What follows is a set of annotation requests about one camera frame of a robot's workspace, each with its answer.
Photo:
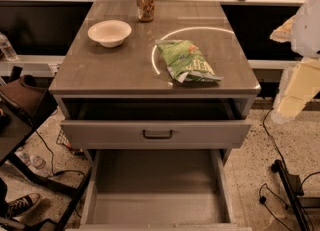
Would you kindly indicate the black stand base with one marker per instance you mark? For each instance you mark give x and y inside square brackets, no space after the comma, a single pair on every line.
[298,201]

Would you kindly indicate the black and white sneaker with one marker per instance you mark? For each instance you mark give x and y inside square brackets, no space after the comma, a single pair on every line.
[23,205]

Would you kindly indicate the brown soda can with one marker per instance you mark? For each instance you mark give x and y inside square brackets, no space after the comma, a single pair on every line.
[145,10]

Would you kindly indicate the black drawer handle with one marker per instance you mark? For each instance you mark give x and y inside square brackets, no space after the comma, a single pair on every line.
[157,134]

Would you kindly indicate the top grey drawer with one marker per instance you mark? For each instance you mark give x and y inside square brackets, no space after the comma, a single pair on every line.
[156,124]

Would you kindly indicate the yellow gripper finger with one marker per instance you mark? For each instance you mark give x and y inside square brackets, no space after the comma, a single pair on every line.
[298,86]
[283,32]

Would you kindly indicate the black side table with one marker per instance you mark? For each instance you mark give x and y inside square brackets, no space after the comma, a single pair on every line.
[19,126]

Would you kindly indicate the grey drawer cabinet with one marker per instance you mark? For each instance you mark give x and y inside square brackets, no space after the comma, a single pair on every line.
[136,70]

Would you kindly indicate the green jalapeno chip bag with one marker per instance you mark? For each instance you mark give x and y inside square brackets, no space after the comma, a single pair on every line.
[185,62]

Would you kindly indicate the plastic bottle on floor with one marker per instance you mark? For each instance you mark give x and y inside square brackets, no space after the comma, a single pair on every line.
[36,163]

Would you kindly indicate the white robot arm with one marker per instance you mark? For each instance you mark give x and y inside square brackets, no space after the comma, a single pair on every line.
[305,31]

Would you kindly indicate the clear plastic water bottle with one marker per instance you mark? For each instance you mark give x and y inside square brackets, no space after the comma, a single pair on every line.
[7,49]

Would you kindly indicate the white ceramic bowl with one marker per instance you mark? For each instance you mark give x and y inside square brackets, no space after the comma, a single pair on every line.
[110,33]

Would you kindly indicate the open middle grey drawer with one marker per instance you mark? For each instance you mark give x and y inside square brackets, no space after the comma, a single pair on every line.
[157,190]

